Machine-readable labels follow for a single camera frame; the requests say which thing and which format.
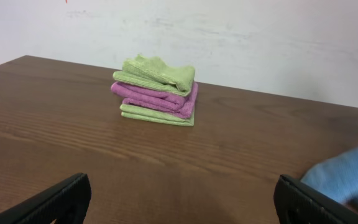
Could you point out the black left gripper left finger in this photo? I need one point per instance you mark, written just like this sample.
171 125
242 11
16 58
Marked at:
64 202

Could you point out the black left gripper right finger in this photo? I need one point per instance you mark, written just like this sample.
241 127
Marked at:
297 203

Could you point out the purple folded cloth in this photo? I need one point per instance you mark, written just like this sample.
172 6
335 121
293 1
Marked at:
179 106

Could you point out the blue microfiber cloth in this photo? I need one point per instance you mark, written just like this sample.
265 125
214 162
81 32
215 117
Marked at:
336 178

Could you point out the top green folded cloth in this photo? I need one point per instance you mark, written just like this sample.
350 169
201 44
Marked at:
153 73

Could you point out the bottom green folded cloth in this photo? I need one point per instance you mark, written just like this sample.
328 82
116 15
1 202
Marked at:
144 114

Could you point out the green folded cloth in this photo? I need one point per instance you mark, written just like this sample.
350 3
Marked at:
144 114
153 73

